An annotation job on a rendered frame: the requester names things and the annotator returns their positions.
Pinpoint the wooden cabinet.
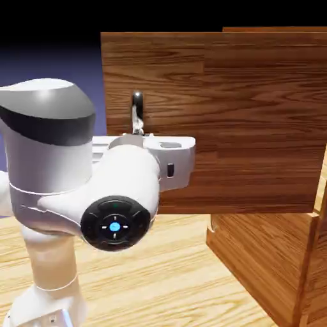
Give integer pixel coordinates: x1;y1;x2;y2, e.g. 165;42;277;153
206;26;327;327

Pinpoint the small wooden cabinet door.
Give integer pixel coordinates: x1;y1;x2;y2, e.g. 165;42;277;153
206;213;319;327

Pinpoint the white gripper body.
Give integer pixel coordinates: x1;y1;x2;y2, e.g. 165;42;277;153
91;134;197;193

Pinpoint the large wooden cabinet door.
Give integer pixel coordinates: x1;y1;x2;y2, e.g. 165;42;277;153
100;31;327;215

